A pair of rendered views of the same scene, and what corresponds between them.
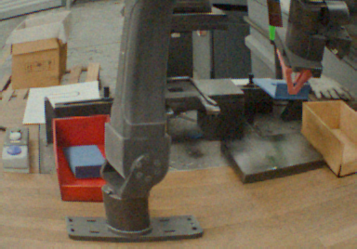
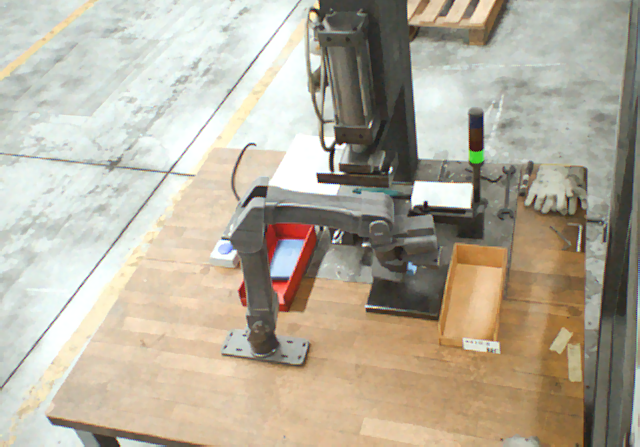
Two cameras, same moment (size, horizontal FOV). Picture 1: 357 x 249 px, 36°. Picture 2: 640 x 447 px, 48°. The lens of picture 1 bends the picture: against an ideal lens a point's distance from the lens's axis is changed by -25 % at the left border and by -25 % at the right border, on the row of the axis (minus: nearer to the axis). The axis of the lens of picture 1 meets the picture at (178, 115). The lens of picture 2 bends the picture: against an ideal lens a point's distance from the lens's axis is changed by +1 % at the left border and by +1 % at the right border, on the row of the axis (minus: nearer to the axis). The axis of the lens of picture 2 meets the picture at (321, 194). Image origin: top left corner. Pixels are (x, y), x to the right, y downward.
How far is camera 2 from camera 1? 1.10 m
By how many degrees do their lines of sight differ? 36
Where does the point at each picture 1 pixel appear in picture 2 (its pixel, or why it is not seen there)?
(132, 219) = (258, 348)
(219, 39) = not seen: outside the picture
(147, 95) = (257, 297)
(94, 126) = (303, 229)
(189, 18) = (358, 178)
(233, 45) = not seen: outside the picture
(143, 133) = (257, 313)
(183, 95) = not seen: hidden behind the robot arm
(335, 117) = (496, 259)
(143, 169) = (258, 329)
